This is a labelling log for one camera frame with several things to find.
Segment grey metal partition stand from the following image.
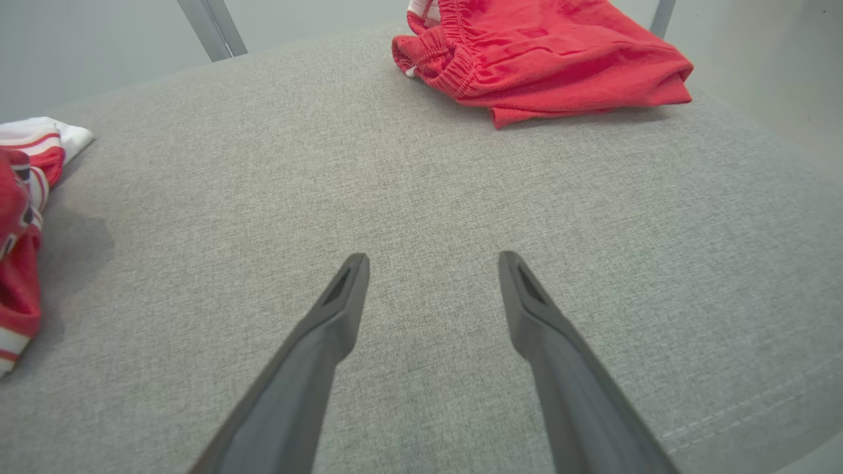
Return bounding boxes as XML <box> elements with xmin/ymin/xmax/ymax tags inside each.
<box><xmin>649</xmin><ymin>0</ymin><xmax>678</xmax><ymax>39</ymax></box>
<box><xmin>177</xmin><ymin>0</ymin><xmax>249</xmax><ymax>63</ymax></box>

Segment red shorts with elastic waistband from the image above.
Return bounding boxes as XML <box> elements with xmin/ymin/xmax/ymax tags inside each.
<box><xmin>392</xmin><ymin>0</ymin><xmax>694</xmax><ymax>129</ymax></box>

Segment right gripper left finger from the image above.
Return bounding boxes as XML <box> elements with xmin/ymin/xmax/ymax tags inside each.
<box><xmin>191</xmin><ymin>253</ymin><xmax>371</xmax><ymax>474</ymax></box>

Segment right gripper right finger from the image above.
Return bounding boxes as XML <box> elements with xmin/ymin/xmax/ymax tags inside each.
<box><xmin>498</xmin><ymin>250</ymin><xmax>679</xmax><ymax>474</ymax></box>

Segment red garment with white stripes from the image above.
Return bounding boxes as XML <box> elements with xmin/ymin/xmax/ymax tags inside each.
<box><xmin>0</xmin><ymin>117</ymin><xmax>95</xmax><ymax>377</ymax></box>

